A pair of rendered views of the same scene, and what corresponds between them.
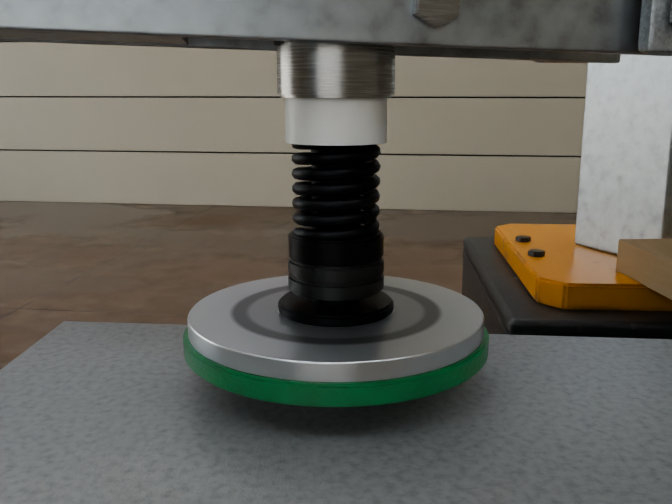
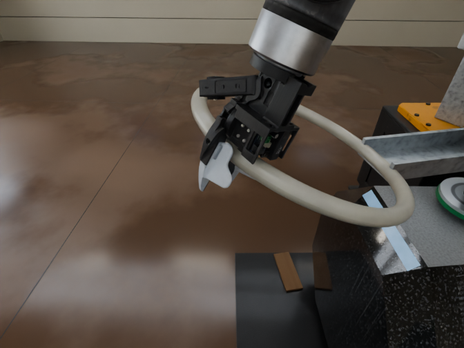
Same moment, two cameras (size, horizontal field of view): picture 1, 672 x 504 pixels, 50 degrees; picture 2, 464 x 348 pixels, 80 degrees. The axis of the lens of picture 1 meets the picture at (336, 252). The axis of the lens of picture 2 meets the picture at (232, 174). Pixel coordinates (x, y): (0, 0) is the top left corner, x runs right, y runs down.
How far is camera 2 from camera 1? 0.95 m
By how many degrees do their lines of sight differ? 25
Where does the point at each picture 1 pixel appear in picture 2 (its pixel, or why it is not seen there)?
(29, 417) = (421, 227)
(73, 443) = (442, 235)
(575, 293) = not seen: hidden behind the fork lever
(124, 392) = (429, 217)
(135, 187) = (162, 35)
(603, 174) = (455, 99)
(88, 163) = (140, 23)
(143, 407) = (440, 222)
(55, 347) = (389, 198)
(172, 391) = (438, 215)
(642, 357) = not seen: outside the picture
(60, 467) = (449, 243)
